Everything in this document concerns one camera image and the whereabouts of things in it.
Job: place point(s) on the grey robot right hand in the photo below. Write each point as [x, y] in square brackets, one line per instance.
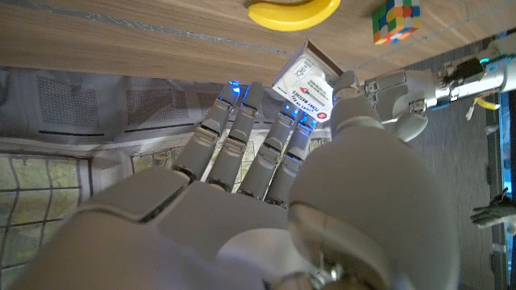
[242, 225]

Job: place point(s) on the printed window backdrop cloth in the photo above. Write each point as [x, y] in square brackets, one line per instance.
[40, 181]

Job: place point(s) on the yellow toy banana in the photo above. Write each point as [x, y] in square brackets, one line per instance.
[294, 16]

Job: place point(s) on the multicoloured cube puzzle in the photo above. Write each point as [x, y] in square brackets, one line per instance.
[397, 22]

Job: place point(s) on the white box of matches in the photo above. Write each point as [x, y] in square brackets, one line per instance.
[306, 84]

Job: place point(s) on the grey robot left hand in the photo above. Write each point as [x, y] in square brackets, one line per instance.
[407, 100]

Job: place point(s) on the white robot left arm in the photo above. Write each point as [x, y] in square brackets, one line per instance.
[508, 76]

